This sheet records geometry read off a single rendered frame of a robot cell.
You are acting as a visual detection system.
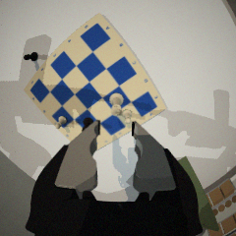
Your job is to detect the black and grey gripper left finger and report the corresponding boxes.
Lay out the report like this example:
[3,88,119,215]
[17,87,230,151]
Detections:
[26,120,100,233]

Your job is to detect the white pawn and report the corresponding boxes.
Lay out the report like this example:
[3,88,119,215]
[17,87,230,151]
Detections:
[122,109,132,123]
[55,116,67,129]

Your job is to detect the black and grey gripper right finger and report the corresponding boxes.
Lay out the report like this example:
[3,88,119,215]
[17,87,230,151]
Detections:
[132,121,203,236]

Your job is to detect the blue and cream chessboard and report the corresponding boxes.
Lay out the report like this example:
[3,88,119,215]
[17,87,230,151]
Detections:
[24,13,166,149]

